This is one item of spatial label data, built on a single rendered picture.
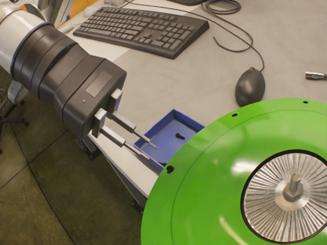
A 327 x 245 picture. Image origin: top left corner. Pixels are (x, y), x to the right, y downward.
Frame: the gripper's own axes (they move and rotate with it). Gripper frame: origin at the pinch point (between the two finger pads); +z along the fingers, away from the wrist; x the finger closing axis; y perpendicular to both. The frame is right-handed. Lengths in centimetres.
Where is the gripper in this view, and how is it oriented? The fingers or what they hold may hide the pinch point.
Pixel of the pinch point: (152, 153)
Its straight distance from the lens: 34.8
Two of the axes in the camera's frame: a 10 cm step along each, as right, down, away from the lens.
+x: 5.0, -7.1, 4.9
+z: 8.2, 5.7, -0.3
